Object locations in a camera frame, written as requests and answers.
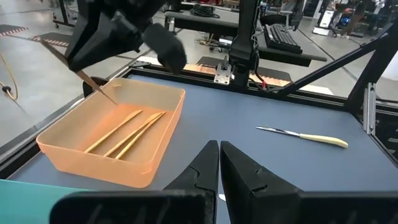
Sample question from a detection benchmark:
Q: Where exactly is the black cable coil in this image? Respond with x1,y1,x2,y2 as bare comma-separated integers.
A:
189,3,220,19

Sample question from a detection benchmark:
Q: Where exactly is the cream handled knife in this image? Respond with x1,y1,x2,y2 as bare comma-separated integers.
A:
256,125,349,149

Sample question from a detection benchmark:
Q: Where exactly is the black frame clamp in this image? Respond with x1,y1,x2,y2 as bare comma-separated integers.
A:
82,76,108,99

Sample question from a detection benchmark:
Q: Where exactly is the teal plastic bin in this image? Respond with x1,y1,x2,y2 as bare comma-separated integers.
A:
0,179,91,224

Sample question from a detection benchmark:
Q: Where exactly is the black aluminium table frame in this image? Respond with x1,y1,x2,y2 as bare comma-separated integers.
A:
0,18,398,180

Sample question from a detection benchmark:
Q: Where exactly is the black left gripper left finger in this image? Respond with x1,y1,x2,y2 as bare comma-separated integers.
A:
164,140,220,192

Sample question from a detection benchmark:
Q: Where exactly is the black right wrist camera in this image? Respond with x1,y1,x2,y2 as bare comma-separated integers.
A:
142,22,188,75

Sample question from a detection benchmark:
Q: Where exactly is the silver metal bracket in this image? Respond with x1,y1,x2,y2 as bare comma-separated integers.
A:
213,55,233,85

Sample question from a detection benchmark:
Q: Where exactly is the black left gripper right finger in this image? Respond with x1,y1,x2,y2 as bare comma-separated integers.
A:
220,141,301,224

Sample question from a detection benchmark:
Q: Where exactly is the orange plastic bin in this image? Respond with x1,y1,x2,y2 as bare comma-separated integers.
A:
35,77,187,189

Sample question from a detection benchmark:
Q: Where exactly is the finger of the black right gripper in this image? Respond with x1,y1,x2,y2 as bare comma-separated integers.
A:
67,11,105,71
74,11,144,72

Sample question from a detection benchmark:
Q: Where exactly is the black keyboard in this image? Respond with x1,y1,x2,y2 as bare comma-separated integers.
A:
263,23,303,54

